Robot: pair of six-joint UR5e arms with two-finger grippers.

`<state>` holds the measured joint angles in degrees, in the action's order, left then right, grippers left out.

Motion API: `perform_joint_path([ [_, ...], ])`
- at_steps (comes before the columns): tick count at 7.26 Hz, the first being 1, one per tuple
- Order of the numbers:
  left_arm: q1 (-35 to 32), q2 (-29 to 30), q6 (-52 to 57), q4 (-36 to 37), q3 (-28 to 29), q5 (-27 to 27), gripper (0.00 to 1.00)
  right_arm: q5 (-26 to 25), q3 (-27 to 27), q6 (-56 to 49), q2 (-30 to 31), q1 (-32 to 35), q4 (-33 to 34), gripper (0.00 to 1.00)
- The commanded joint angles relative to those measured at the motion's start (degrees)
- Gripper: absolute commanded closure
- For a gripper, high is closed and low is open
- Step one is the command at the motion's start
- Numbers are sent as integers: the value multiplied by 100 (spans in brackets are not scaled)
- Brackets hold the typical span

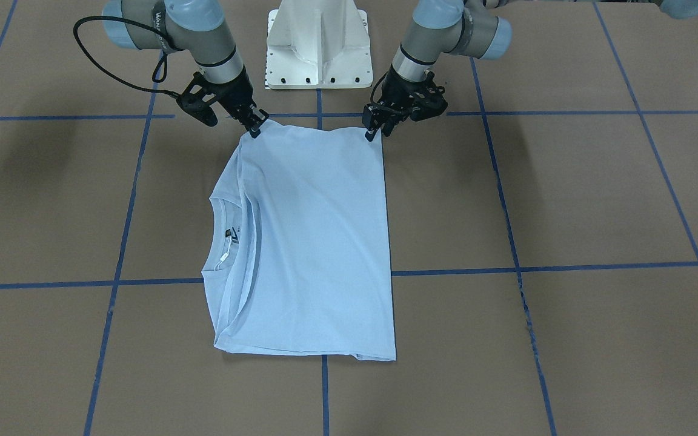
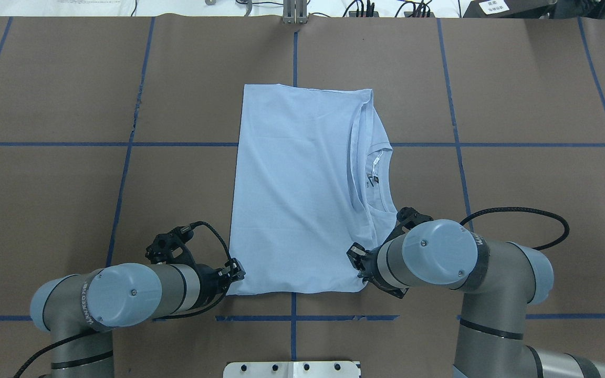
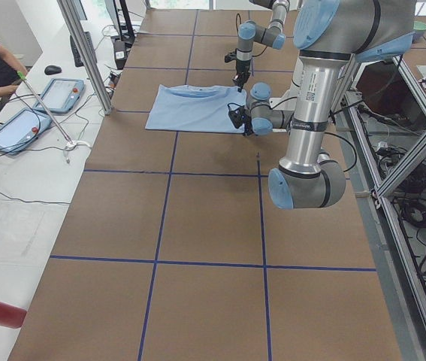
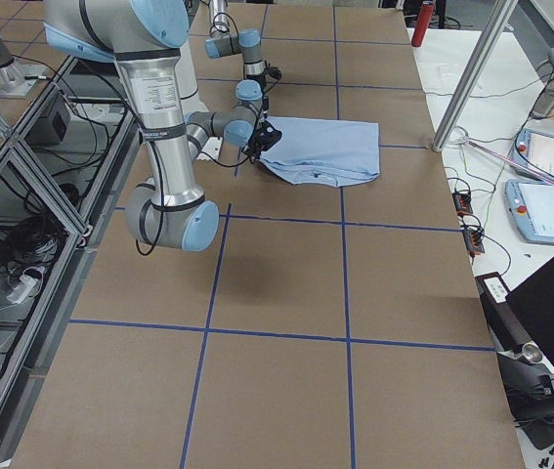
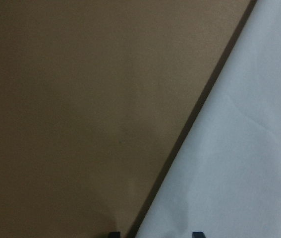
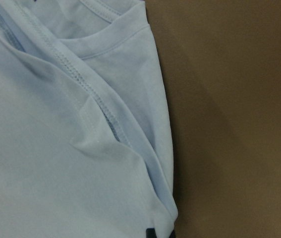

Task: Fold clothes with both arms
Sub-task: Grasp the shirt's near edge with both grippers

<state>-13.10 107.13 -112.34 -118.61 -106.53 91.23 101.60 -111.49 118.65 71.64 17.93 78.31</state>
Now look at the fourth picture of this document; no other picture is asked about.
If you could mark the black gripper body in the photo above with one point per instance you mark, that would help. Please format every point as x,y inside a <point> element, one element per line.
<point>259,141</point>
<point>255,78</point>

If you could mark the light blue t-shirt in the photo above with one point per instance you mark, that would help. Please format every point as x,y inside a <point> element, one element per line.
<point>335,153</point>

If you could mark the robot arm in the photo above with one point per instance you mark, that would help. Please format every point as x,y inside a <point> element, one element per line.
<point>144,40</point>
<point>226,39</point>

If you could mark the red bottle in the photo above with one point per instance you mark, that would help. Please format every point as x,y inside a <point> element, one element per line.
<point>422,22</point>

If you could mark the blue teach pendant far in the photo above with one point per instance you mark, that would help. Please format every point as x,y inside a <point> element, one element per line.
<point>534,149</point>

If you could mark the blue teach pendant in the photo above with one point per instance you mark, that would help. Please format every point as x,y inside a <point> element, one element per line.
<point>531,207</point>
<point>534,149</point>

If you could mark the blue teach pendant near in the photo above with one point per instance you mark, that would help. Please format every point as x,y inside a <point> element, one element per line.
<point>531,207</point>

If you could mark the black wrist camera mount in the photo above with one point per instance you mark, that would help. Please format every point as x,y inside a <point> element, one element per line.
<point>273,72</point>
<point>269,135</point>

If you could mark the aluminium frame rail structure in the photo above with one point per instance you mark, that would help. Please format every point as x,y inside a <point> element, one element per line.
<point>64,150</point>

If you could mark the aluminium frame post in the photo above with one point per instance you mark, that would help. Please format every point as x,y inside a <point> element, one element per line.
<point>499,16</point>

